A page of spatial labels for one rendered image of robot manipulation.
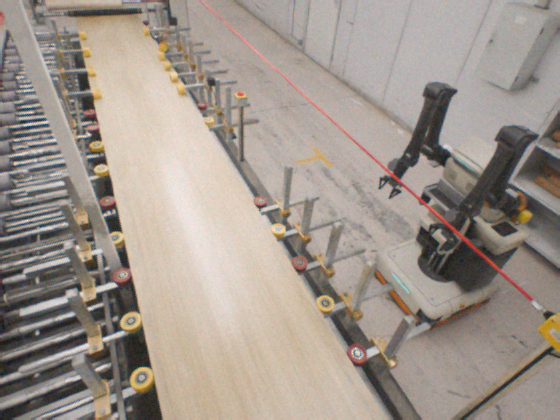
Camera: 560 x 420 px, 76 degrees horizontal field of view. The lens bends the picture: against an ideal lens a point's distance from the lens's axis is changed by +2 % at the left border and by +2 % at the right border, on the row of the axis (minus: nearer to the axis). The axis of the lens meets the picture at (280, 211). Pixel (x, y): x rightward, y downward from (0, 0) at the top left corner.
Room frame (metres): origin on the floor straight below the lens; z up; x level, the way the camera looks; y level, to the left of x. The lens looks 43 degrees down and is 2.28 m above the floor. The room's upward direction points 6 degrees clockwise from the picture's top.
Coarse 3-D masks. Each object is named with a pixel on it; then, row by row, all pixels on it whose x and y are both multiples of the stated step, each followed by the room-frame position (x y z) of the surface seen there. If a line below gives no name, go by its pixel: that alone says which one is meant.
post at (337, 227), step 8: (336, 224) 1.15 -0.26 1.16; (336, 232) 1.13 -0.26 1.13; (328, 240) 1.16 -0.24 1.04; (336, 240) 1.14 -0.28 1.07; (328, 248) 1.15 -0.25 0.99; (336, 248) 1.14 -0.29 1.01; (328, 256) 1.14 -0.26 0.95; (328, 264) 1.13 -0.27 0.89; (320, 280) 1.15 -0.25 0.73; (328, 280) 1.14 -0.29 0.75
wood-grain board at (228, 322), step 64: (128, 64) 3.30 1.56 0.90; (128, 128) 2.19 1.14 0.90; (192, 128) 2.28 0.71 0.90; (128, 192) 1.51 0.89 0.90; (192, 192) 1.57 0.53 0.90; (192, 256) 1.09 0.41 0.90; (256, 256) 1.13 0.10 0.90; (192, 320) 0.75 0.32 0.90; (256, 320) 0.78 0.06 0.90; (320, 320) 0.81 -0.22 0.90; (192, 384) 0.50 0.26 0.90; (256, 384) 0.52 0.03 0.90; (320, 384) 0.55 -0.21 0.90
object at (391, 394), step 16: (192, 96) 3.29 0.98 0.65; (224, 144) 2.45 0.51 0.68; (256, 176) 2.04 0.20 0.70; (256, 192) 1.87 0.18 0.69; (272, 224) 1.62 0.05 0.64; (288, 224) 1.58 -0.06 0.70; (288, 240) 1.44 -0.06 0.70; (304, 256) 1.33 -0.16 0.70; (320, 272) 1.22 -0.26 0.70; (320, 288) 1.12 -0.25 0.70; (336, 320) 0.95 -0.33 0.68; (352, 336) 0.86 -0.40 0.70; (368, 368) 0.72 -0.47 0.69; (384, 384) 0.65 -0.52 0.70; (384, 400) 0.61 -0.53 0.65; (400, 400) 0.59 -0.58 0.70; (400, 416) 0.53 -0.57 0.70; (416, 416) 0.54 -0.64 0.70
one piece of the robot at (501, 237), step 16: (480, 224) 1.64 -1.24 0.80; (496, 224) 1.65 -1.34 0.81; (512, 224) 1.66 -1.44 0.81; (496, 240) 1.52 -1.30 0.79; (512, 240) 1.53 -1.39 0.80; (432, 256) 1.72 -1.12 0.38; (448, 256) 1.65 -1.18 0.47; (480, 256) 1.54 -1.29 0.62; (496, 256) 1.50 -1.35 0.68; (448, 272) 1.62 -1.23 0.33; (464, 272) 1.56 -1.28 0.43; (480, 272) 1.49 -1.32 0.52; (496, 272) 1.57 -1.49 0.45; (464, 288) 1.51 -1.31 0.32
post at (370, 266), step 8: (368, 264) 0.93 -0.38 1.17; (376, 264) 0.93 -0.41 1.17; (368, 272) 0.91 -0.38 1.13; (360, 280) 0.93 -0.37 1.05; (368, 280) 0.92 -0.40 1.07; (360, 288) 0.92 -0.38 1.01; (360, 296) 0.91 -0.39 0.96; (352, 304) 0.93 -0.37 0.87; (360, 304) 0.92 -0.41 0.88; (352, 320) 0.92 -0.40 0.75
